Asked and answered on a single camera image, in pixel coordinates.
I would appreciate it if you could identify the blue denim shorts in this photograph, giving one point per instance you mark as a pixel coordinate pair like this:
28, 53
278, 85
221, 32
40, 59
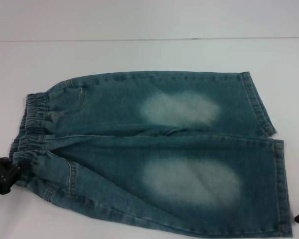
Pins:
139, 154

